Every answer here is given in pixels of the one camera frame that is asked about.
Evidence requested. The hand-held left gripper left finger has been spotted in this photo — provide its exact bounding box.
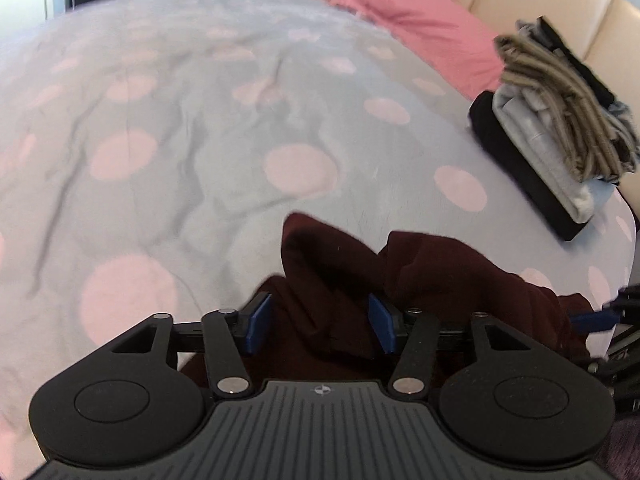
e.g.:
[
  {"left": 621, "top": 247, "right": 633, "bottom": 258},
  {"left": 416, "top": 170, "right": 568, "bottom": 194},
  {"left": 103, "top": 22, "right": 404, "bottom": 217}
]
[{"left": 107, "top": 292, "right": 275, "bottom": 401}]

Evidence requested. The pink pillow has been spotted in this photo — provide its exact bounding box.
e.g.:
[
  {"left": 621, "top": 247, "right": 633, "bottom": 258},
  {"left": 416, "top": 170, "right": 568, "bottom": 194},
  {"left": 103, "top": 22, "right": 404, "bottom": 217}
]
[{"left": 345, "top": 0, "right": 506, "bottom": 101}]

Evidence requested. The beige striped garment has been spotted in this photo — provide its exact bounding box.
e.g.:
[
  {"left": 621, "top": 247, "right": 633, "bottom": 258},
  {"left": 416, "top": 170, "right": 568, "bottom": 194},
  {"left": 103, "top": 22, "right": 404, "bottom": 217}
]
[{"left": 494, "top": 34, "right": 638, "bottom": 183}]

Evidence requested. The maroon long-sleeve garment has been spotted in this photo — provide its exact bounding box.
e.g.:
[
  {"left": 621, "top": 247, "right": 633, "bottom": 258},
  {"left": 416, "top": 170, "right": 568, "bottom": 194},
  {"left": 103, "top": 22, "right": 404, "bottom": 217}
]
[{"left": 177, "top": 212, "right": 601, "bottom": 396}]

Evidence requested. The black folded garment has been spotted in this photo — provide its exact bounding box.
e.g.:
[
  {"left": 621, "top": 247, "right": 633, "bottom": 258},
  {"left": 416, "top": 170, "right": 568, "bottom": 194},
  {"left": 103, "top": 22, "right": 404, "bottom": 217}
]
[{"left": 467, "top": 91, "right": 591, "bottom": 243}]

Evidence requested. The dark thin garment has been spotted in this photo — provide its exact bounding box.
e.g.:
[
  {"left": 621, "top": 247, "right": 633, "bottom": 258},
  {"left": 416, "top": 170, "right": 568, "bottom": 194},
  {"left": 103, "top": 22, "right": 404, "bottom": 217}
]
[{"left": 537, "top": 16, "right": 617, "bottom": 111}]

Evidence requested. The grey pink polka-dot bedspread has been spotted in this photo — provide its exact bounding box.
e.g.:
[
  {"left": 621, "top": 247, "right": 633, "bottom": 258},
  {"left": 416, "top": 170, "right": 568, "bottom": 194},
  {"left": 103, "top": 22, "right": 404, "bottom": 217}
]
[{"left": 0, "top": 0, "right": 638, "bottom": 480}]

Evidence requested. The person's purple fleece robe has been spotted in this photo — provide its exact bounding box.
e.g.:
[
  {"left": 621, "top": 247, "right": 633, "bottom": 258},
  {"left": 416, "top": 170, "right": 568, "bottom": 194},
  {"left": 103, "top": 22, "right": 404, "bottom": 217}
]
[{"left": 595, "top": 410, "right": 640, "bottom": 480}]

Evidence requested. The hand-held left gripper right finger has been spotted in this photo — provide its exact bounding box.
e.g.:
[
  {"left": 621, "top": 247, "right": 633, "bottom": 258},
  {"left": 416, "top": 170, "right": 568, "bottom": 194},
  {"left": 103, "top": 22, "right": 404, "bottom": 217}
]
[{"left": 367, "top": 292, "right": 538, "bottom": 403}]

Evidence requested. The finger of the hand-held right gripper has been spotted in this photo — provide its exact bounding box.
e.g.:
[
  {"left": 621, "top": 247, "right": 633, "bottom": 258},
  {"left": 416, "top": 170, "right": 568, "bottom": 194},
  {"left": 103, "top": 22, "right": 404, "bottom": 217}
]
[{"left": 570, "top": 285, "right": 640, "bottom": 334}]

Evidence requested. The light grey folded garment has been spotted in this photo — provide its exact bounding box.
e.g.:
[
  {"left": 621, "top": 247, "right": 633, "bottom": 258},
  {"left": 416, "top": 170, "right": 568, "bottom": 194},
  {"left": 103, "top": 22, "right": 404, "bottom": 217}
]
[{"left": 492, "top": 85, "right": 596, "bottom": 223}]

